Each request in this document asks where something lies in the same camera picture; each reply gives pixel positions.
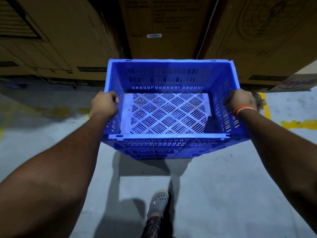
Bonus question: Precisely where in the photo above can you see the person's left hand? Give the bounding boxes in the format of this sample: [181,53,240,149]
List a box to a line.
[89,91,120,119]

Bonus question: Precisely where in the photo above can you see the person's right hand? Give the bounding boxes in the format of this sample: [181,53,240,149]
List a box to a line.
[224,88,258,113]

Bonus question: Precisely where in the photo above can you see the person's right forearm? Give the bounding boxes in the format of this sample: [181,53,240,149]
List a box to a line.
[235,107,317,233]

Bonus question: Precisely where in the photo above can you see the person's left forearm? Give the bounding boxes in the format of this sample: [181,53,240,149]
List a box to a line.
[0,114,118,238]

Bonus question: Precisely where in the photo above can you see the person's left grey clog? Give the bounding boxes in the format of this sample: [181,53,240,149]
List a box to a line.
[146,190,170,220]

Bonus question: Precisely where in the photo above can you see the orange wristband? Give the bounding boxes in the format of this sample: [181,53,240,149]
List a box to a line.
[228,105,255,119]

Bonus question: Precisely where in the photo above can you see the cardboard box purple print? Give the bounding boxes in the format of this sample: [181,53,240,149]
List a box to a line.
[266,60,317,93]

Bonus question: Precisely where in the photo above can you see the large cardboard box louvre print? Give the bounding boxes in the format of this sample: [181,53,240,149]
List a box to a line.
[0,0,124,88]

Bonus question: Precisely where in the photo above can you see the dark blue pallet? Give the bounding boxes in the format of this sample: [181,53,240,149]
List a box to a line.
[0,80,106,92]

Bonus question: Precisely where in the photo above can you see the dark plaid trousers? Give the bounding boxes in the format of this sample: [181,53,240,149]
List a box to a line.
[140,215,163,238]

